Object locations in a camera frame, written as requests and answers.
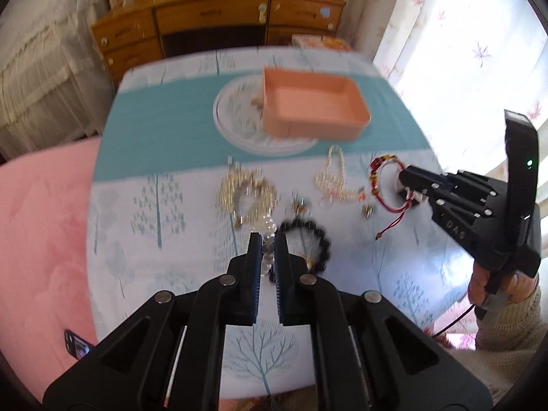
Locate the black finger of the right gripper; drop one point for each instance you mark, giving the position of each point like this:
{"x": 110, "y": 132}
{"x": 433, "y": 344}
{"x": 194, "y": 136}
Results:
{"x": 431, "y": 185}

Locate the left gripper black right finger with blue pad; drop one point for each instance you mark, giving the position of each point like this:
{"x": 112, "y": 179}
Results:
{"x": 305, "y": 299}

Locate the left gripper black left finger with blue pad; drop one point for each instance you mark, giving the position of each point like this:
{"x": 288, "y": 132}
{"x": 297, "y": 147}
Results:
{"x": 228, "y": 300}

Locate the small charm earrings cluster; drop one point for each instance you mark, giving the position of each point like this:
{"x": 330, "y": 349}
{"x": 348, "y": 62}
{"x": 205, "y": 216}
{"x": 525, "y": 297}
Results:
{"x": 300, "y": 206}

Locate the gold leaf hair comb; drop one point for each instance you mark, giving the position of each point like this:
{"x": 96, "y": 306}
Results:
{"x": 246, "y": 194}

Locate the pink rectangular jewelry box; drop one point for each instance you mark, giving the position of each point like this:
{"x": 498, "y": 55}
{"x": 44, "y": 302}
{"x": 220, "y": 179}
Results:
{"x": 313, "y": 105}

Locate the cream knit sleeve forearm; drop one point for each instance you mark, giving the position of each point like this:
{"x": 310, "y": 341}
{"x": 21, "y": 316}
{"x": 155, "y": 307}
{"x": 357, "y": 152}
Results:
{"x": 503, "y": 350}

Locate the tree patterned tablecloth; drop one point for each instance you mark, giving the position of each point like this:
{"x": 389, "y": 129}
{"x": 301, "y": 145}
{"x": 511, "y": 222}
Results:
{"x": 186, "y": 174}

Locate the floral sheer curtain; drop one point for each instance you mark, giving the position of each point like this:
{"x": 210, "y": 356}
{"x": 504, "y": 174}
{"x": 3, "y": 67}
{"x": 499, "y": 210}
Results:
{"x": 457, "y": 65}

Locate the smartphone on blanket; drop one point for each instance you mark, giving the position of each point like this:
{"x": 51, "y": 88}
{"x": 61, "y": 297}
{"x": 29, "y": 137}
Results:
{"x": 76, "y": 346}

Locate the pink blanket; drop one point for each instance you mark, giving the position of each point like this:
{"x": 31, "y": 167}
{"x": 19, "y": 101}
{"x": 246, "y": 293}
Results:
{"x": 44, "y": 290}

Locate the wooden dresser desk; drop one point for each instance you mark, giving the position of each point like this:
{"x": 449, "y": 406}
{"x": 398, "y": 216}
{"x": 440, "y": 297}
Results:
{"x": 146, "y": 31}

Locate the white lace bed skirt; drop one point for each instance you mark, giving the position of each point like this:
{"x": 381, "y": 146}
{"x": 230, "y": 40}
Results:
{"x": 54, "y": 85}

